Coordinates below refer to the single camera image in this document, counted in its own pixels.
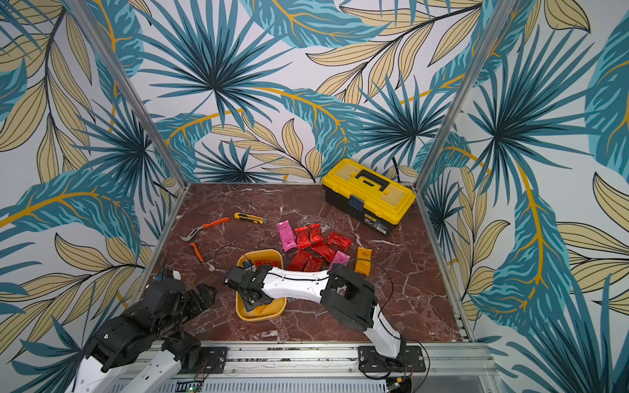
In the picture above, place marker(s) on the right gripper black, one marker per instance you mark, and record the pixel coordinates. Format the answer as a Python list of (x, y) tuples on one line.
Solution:
[(241, 283)]

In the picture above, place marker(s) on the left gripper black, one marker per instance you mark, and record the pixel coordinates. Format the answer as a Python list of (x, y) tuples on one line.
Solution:
[(196, 306)]

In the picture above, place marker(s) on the yellow plastic storage box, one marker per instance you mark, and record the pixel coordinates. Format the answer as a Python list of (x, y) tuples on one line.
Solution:
[(268, 254)]

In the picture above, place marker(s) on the red tea bag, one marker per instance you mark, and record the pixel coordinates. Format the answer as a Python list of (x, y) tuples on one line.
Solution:
[(299, 261), (272, 263), (324, 250), (314, 264), (339, 240), (315, 234), (303, 240)]

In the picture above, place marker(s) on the pink tea bag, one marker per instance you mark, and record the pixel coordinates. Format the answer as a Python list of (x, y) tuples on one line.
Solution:
[(287, 236), (340, 258)]

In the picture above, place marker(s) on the orange yellow tea bag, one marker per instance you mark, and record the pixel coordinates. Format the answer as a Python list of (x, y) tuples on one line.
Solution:
[(363, 261)]

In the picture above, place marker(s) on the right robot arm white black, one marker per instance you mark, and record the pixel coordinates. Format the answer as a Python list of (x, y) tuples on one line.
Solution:
[(343, 293)]

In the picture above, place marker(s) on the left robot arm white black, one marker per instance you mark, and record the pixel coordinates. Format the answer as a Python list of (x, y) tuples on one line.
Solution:
[(117, 344)]

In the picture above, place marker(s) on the yellow black utility knife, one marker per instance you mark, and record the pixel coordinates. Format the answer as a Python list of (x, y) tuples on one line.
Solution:
[(250, 218)]

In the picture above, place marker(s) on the yellow black toolbox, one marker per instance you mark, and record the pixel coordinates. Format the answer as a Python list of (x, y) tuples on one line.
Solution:
[(365, 195)]

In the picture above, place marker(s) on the orange handled pliers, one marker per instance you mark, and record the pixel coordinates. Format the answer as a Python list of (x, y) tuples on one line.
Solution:
[(189, 238)]

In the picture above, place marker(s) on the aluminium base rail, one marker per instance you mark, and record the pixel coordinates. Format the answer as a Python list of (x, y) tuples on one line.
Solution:
[(302, 366)]

